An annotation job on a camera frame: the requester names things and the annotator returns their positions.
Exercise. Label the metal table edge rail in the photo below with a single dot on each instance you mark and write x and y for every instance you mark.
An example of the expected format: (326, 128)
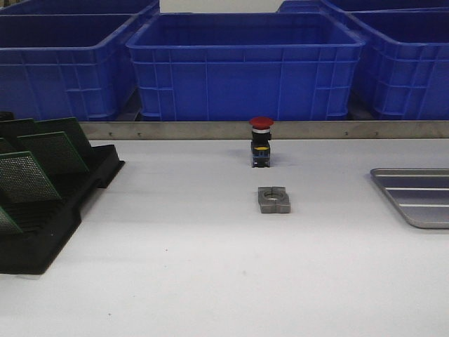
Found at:
(287, 130)

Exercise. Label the blue plastic crate right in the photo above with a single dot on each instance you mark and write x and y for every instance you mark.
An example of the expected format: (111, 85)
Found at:
(402, 73)

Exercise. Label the green circuit board middle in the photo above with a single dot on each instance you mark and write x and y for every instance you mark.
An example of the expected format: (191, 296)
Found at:
(55, 152)

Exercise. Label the grey metal clamp block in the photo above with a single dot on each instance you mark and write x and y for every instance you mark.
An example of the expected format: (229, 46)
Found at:
(273, 199)

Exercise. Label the blue crate back right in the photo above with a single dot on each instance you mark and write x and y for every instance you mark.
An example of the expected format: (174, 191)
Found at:
(341, 6)

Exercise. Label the blue plastic crate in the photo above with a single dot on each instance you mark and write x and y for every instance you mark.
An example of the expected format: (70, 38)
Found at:
(402, 73)
(233, 67)
(56, 66)

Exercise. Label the silver metal tray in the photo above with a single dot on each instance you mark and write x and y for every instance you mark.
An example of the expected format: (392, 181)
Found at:
(420, 195)

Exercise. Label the blue crate back left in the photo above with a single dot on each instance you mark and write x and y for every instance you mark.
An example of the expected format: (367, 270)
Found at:
(79, 7)

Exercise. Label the red emergency stop button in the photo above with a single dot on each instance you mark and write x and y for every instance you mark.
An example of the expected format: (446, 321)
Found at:
(260, 147)

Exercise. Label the blue plastic crate left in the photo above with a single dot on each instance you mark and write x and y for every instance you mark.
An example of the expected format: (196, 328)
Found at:
(56, 66)

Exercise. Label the green perforated circuit board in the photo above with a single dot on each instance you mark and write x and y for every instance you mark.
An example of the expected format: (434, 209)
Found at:
(23, 179)

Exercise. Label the green circuit board rear right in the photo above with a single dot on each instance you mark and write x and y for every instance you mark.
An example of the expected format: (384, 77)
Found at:
(73, 130)

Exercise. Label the blue plastic crate centre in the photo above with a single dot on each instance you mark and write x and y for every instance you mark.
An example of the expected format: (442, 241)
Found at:
(233, 67)

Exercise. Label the green circuit board front edge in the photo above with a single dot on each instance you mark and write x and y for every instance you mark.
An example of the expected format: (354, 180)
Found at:
(8, 225)

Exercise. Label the black slotted board rack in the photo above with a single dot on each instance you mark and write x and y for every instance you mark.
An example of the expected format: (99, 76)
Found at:
(48, 225)

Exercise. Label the green circuit board rear left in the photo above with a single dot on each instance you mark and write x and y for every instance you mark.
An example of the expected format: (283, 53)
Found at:
(11, 130)

